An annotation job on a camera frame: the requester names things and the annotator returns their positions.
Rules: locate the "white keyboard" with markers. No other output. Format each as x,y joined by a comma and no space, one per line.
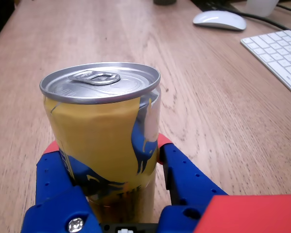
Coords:
279,55

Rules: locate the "red camera mount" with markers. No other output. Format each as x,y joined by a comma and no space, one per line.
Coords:
252,216

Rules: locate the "yellow drink can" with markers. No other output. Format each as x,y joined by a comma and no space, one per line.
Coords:
99,136

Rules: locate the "white paper cup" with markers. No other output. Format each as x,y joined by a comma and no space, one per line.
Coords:
260,7

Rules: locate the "grey NYU tumbler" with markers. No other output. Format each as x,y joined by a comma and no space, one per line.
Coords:
165,2

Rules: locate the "blue gripper finger with pink tip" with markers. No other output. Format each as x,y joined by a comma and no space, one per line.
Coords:
186,174
55,206

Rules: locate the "white computer mouse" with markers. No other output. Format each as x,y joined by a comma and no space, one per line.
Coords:
219,20

